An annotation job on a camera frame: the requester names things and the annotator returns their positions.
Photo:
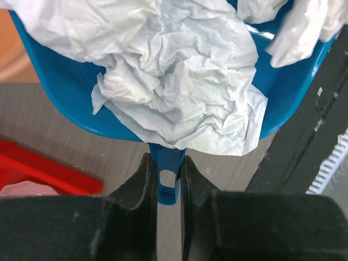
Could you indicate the orange capybara bucket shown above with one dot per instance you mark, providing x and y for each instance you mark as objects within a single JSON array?
[{"x": 16, "y": 66}]

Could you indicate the white paper scrap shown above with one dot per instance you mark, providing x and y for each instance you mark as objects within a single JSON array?
[
  {"x": 177, "y": 73},
  {"x": 303, "y": 26}
]

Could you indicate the clear plastic item in bin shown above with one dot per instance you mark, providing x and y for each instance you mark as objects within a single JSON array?
[{"x": 27, "y": 188}]

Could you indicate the white cable duct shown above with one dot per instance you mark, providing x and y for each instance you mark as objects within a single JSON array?
[{"x": 329, "y": 166}]

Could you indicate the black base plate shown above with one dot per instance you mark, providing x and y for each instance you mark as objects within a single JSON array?
[{"x": 295, "y": 154}]

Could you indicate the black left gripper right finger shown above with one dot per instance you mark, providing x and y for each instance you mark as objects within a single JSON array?
[{"x": 231, "y": 225}]

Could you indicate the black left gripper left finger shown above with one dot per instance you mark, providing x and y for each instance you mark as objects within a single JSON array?
[{"x": 118, "y": 226}]

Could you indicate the red plastic bin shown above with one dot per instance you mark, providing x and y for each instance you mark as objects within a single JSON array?
[{"x": 19, "y": 165}]

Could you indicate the blue plastic dustpan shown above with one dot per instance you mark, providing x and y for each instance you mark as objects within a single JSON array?
[{"x": 69, "y": 83}]

